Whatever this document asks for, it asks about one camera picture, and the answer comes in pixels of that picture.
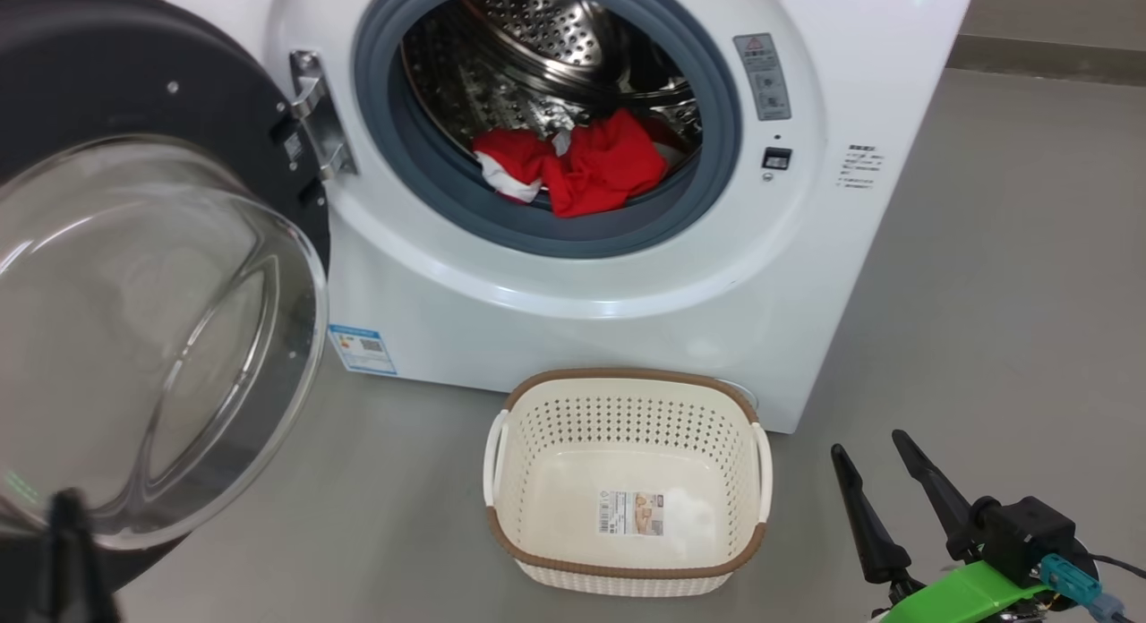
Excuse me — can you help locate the thin black cable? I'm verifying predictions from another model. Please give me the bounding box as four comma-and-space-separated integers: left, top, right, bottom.
1086, 553, 1146, 581

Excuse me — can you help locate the cream laundry basket brown rim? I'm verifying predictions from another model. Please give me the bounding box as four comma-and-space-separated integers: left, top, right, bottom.
483, 368, 773, 599

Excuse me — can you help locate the blue energy label sticker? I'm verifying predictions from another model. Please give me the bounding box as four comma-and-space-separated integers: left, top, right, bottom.
328, 324, 398, 376

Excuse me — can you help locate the grey-blue cable connector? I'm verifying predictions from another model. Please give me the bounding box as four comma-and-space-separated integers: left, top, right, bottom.
1087, 592, 1134, 623

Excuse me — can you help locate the round drain filter cover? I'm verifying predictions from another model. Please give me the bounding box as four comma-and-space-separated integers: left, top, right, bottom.
716, 380, 759, 415

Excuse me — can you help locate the printed product label sticker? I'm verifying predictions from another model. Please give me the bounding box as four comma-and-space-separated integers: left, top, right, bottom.
597, 490, 666, 537

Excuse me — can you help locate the metal door hinge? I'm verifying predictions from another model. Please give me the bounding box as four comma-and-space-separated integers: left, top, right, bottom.
287, 49, 360, 182

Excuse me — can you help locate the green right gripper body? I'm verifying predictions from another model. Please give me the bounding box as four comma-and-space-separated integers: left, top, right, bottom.
870, 559, 1053, 623

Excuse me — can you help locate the grey warning sticker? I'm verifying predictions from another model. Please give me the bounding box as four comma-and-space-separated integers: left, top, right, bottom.
733, 33, 793, 122

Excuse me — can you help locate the white front-load washing machine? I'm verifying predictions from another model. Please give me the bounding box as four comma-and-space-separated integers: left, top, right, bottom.
157, 0, 979, 434

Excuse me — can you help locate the black round glass washer door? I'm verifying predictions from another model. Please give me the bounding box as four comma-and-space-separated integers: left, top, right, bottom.
0, 0, 333, 623

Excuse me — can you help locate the red and white garment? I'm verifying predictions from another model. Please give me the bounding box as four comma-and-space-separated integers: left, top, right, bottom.
472, 108, 687, 219

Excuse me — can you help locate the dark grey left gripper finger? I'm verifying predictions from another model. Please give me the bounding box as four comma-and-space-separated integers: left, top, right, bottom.
68, 490, 120, 623
34, 490, 80, 623

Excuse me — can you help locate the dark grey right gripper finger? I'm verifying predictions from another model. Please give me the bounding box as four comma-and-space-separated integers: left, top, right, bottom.
831, 444, 912, 585
892, 430, 982, 561

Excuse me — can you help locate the teal cable connector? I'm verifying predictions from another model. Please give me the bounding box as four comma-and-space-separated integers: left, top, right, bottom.
1039, 554, 1103, 607

